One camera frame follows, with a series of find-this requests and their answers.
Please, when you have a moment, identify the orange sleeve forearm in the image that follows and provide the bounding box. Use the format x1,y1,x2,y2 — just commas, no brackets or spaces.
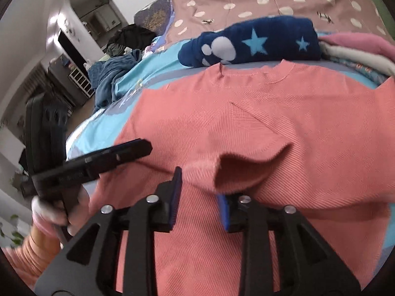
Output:
1,224,61,289

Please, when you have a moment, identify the white lattice shelf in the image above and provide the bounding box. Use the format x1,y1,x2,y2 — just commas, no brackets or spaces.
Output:
68,67,94,98

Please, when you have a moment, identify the dark floral pillow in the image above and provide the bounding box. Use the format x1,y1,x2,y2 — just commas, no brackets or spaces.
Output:
134,0,173,36

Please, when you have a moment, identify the white folded garment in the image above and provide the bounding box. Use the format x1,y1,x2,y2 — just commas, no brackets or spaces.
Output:
319,41,394,76

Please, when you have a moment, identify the pink folded garment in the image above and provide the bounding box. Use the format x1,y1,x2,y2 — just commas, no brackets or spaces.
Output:
319,32,395,62

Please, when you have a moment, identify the floral folded garment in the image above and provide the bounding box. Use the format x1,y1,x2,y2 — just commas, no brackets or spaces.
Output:
341,59,389,85

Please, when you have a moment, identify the coral knit sweater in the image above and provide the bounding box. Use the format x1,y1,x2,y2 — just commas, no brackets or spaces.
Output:
90,61,394,295

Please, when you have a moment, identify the navy star fleece roll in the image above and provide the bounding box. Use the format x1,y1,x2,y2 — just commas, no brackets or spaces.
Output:
178,15,321,68

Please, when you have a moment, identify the teal knit blanket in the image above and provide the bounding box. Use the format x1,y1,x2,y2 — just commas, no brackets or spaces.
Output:
88,49,142,113

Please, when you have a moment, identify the left hand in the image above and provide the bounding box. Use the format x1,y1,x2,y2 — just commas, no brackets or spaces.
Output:
31,187,90,238

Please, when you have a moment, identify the black chair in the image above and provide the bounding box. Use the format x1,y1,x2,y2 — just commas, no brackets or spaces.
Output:
25,93,68,175

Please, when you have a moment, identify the blue grey geometric bedspread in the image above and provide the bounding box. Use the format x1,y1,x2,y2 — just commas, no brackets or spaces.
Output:
65,32,395,198

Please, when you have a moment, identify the black clothes pile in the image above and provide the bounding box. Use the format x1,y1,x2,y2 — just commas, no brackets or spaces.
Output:
107,23,157,51

